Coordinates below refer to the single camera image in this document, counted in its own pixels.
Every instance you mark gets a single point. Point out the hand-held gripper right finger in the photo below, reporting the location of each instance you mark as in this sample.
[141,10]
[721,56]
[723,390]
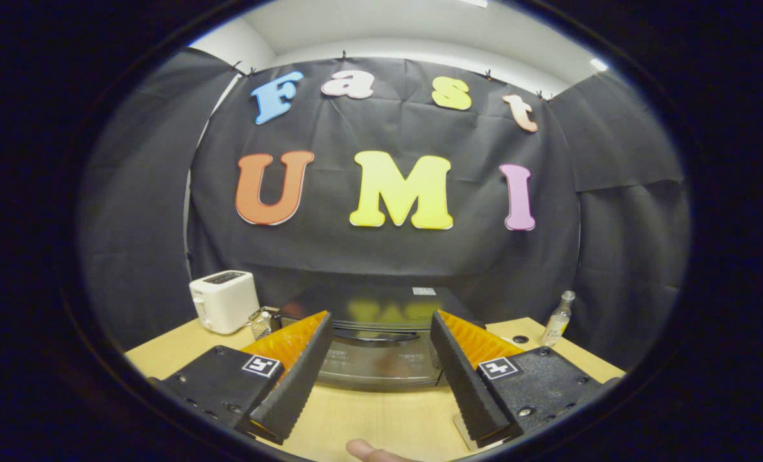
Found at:
[464,375]

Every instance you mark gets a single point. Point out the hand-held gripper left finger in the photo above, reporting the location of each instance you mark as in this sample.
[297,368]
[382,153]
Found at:
[301,375]

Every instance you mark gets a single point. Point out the black toaster oven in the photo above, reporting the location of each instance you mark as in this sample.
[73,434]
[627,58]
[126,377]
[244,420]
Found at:
[381,366]

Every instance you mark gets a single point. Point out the white bread toaster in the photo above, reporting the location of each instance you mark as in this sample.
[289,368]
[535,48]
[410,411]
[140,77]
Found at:
[224,301]

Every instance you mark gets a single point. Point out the small white ribbed tray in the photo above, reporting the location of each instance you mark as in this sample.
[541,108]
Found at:
[468,433]

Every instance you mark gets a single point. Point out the small metal grater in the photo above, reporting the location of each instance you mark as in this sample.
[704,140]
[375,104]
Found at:
[262,324]

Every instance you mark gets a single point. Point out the clear glass bottle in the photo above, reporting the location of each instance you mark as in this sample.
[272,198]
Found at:
[557,324]

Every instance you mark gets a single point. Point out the small ceiling light panel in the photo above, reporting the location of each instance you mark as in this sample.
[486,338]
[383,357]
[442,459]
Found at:
[599,64]

